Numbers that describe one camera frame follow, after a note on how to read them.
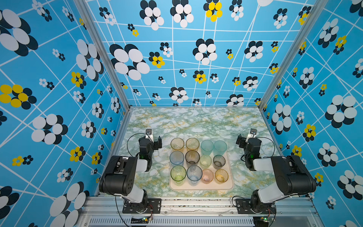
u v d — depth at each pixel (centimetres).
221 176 83
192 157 78
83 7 69
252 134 78
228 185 81
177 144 81
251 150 71
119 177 46
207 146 93
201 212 72
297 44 81
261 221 70
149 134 79
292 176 45
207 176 82
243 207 73
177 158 83
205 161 88
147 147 71
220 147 89
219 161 87
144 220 70
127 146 98
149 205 73
